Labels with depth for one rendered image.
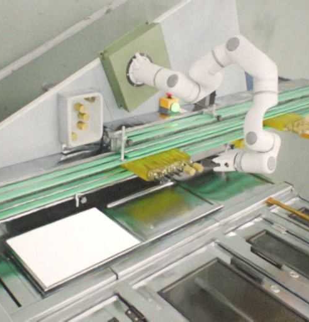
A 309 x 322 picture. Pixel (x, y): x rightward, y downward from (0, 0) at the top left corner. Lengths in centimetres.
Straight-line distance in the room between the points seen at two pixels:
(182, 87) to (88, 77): 44
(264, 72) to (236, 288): 77
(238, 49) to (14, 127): 93
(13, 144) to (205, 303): 98
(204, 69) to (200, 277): 79
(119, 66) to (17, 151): 57
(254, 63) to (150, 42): 62
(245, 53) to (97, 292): 96
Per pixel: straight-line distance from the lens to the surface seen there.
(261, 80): 155
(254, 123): 147
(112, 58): 185
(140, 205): 189
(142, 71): 187
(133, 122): 203
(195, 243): 172
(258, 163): 149
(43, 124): 185
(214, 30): 242
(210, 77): 171
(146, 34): 194
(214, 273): 163
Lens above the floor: 229
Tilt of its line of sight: 41 degrees down
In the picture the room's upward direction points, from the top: 119 degrees clockwise
